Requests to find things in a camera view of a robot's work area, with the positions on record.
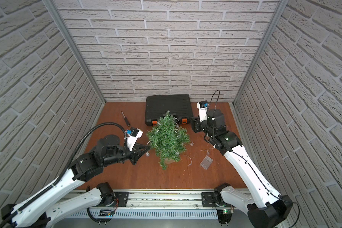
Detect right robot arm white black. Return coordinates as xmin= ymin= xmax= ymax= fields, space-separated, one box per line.
xmin=191 ymin=105 xmax=294 ymax=228

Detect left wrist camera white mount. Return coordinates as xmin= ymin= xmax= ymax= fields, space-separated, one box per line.
xmin=125 ymin=127 xmax=143 ymax=151

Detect aluminium corner post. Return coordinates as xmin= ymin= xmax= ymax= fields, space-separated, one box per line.
xmin=43 ymin=0 xmax=106 ymax=105
xmin=232 ymin=0 xmax=289 ymax=107

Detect small green christmas tree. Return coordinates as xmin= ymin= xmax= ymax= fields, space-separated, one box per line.
xmin=147 ymin=111 xmax=191 ymax=170

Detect aluminium corner post left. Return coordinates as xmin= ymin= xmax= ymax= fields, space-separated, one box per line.
xmin=43 ymin=0 xmax=106 ymax=105

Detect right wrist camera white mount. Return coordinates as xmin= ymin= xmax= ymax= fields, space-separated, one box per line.
xmin=197 ymin=100 xmax=209 ymax=122

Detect clear plastic battery box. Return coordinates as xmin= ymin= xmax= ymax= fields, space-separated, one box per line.
xmin=200 ymin=155 xmax=213 ymax=170

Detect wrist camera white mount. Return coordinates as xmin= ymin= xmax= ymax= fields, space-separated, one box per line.
xmin=125 ymin=127 xmax=143 ymax=151
xmin=197 ymin=100 xmax=209 ymax=122

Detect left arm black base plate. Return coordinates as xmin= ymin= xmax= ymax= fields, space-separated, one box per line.
xmin=96 ymin=191 xmax=130 ymax=208

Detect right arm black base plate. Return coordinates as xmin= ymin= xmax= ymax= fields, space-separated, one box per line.
xmin=201 ymin=192 xmax=232 ymax=209

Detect black handled screwdriver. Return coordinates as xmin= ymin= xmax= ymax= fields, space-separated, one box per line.
xmin=121 ymin=111 xmax=131 ymax=126

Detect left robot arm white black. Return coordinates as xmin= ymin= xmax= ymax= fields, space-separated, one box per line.
xmin=0 ymin=135 xmax=150 ymax=228

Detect black corrugated cable conduit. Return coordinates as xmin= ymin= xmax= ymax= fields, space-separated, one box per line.
xmin=0 ymin=122 xmax=127 ymax=228

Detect aluminium corner post right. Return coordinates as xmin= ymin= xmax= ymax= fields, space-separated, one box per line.
xmin=232 ymin=0 xmax=289 ymax=107

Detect clear string light wire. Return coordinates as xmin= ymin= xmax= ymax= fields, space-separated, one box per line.
xmin=145 ymin=118 xmax=214 ymax=166

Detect round wooden tree base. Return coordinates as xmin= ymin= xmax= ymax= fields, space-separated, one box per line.
xmin=164 ymin=158 xmax=176 ymax=165

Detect black tool case orange latches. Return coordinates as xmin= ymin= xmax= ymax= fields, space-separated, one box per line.
xmin=145 ymin=94 xmax=193 ymax=126

